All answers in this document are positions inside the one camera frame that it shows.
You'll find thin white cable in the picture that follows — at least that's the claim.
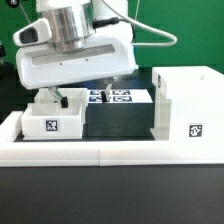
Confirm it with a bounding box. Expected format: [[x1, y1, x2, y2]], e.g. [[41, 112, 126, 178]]
[[99, 0, 178, 48]]

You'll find white fiducial marker sheet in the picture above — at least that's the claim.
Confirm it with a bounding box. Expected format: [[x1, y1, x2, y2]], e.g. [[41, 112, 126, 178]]
[[88, 89, 152, 103]]

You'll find white drawer cabinet box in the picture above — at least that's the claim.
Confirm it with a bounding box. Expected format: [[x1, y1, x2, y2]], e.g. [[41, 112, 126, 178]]
[[151, 66, 224, 141]]

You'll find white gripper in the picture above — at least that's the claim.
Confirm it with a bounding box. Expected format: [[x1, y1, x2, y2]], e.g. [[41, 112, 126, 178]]
[[13, 18, 136, 108]]

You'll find white U-shaped border frame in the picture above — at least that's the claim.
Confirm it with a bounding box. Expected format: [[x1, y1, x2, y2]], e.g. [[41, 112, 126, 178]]
[[0, 111, 224, 167]]

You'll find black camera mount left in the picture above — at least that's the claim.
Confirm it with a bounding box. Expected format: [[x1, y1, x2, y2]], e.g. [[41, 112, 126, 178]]
[[0, 41, 6, 79]]

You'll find white drawer tray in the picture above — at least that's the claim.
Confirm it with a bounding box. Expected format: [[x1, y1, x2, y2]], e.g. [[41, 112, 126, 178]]
[[21, 103, 85, 140], [34, 88, 88, 105]]

